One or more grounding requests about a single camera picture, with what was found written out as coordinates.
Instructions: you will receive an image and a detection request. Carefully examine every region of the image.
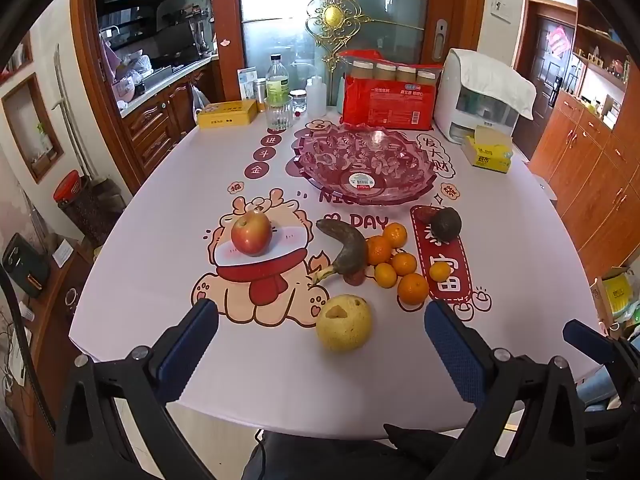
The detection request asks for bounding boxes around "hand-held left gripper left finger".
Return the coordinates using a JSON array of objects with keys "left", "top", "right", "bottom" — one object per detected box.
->
[{"left": 52, "top": 297, "right": 221, "bottom": 480}]

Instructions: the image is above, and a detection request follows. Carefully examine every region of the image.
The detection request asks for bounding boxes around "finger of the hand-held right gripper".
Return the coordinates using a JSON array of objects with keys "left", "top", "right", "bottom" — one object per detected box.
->
[
  {"left": 584, "top": 394, "right": 640, "bottom": 414},
  {"left": 563, "top": 319, "right": 640, "bottom": 377}
]

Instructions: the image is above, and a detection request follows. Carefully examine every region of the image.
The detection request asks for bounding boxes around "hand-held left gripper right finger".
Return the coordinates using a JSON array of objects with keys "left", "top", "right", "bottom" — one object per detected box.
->
[{"left": 424, "top": 300, "right": 601, "bottom": 480}]

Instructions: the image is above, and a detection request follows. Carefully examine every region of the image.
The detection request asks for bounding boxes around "yellow pear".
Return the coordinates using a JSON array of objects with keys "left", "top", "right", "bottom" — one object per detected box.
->
[{"left": 316, "top": 294, "right": 373, "bottom": 352}]

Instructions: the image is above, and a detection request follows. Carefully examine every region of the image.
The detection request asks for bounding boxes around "dark avocado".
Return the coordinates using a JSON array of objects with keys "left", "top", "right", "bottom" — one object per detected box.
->
[{"left": 431, "top": 207, "right": 462, "bottom": 241}]

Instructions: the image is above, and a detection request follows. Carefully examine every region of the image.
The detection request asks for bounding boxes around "red apple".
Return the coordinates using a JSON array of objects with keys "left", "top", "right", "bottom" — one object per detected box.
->
[{"left": 231, "top": 211, "right": 273, "bottom": 257}]

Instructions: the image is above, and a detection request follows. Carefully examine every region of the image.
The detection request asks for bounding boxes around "overripe dark banana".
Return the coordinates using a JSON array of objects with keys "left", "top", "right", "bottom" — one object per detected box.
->
[{"left": 314, "top": 218, "right": 370, "bottom": 283}]

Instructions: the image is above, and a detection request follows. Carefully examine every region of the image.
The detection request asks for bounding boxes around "pink glass bowl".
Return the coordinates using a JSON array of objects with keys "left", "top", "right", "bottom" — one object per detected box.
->
[{"left": 285, "top": 127, "right": 446, "bottom": 206}]

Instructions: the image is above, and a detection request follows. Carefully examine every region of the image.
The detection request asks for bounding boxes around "person's leg in jeans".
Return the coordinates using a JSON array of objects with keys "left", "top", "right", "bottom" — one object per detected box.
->
[{"left": 575, "top": 367, "right": 623, "bottom": 403}]

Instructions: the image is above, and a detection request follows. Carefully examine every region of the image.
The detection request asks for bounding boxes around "cardboard box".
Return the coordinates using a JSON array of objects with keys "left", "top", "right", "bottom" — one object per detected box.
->
[{"left": 592, "top": 266, "right": 640, "bottom": 331}]

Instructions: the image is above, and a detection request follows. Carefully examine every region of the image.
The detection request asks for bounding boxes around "dark cloth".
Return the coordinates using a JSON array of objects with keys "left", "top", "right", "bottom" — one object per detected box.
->
[{"left": 242, "top": 424, "right": 471, "bottom": 480}]

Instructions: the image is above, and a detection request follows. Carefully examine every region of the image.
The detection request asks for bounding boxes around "black device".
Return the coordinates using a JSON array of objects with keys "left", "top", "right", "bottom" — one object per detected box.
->
[{"left": 1, "top": 232, "right": 51, "bottom": 298}]

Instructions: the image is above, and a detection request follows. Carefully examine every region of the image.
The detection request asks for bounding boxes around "red-lidded jar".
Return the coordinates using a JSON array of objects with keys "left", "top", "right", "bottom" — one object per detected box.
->
[{"left": 53, "top": 170, "right": 87, "bottom": 211}]

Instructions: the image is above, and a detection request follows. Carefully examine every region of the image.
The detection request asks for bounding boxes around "yellow tissue box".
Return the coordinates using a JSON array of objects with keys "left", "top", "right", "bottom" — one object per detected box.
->
[{"left": 461, "top": 125, "right": 514, "bottom": 173}]

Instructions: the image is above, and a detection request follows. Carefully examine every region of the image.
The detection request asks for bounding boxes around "wooden kitchen cabinet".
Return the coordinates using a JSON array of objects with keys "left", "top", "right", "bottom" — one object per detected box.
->
[{"left": 70, "top": 0, "right": 221, "bottom": 191}]

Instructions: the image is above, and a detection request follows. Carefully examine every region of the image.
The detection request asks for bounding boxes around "yellow tin box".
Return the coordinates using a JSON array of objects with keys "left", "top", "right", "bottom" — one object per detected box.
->
[{"left": 196, "top": 100, "right": 259, "bottom": 129}]

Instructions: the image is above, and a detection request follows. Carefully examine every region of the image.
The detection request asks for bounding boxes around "white countertop appliance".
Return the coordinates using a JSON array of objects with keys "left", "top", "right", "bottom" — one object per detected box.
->
[{"left": 434, "top": 48, "right": 523, "bottom": 142}]

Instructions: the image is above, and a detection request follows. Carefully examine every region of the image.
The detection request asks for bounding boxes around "white plastic bag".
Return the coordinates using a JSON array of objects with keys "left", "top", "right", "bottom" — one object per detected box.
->
[{"left": 190, "top": 85, "right": 211, "bottom": 123}]

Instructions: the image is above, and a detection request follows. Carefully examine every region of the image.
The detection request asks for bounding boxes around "clear ribbed drinking glass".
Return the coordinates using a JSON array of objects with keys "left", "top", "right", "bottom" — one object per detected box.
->
[{"left": 265, "top": 97, "right": 293, "bottom": 131}]

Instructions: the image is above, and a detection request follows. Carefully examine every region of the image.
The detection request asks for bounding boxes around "red pack of paper cups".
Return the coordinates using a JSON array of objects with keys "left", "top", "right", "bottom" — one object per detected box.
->
[{"left": 337, "top": 50, "right": 446, "bottom": 131}]

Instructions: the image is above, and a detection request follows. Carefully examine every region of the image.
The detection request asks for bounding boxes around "pale printed card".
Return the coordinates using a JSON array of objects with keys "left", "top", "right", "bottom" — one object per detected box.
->
[{"left": 237, "top": 67, "right": 258, "bottom": 102}]

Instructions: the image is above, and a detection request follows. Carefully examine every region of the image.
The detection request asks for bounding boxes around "white cloth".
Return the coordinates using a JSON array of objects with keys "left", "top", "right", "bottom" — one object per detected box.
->
[{"left": 457, "top": 54, "right": 537, "bottom": 120}]

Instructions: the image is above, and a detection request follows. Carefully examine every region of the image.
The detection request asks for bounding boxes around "dark wooden door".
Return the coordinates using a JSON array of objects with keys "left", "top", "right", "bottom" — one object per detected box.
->
[{"left": 514, "top": 0, "right": 578, "bottom": 111}]

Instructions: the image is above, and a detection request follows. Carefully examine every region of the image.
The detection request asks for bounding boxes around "white squeeze bottle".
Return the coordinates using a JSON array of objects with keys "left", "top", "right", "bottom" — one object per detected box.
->
[{"left": 306, "top": 76, "right": 328, "bottom": 117}]

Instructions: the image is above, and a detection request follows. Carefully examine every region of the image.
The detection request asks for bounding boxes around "clear bottle with green label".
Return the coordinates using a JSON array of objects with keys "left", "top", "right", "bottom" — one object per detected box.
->
[{"left": 265, "top": 54, "right": 292, "bottom": 106}]

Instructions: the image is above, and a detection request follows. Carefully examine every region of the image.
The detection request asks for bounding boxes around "frosted glass door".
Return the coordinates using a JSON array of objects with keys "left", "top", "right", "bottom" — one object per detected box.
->
[{"left": 239, "top": 0, "right": 432, "bottom": 108}]

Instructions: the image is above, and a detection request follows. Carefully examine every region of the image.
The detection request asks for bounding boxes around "gold door ornament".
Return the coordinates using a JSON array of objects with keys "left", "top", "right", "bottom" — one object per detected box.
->
[{"left": 305, "top": 0, "right": 373, "bottom": 68}]

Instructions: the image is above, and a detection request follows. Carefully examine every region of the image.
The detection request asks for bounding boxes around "wooden wall cabinet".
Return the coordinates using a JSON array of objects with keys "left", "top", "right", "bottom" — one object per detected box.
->
[{"left": 527, "top": 0, "right": 640, "bottom": 281}]

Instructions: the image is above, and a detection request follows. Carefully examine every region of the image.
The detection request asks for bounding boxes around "wooden wall niche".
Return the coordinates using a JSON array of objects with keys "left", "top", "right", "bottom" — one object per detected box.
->
[{"left": 1, "top": 72, "right": 66, "bottom": 184}]

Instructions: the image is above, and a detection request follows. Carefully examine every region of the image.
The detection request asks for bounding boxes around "silver door handle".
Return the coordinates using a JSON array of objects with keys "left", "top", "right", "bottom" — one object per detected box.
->
[{"left": 431, "top": 19, "right": 449, "bottom": 60}]

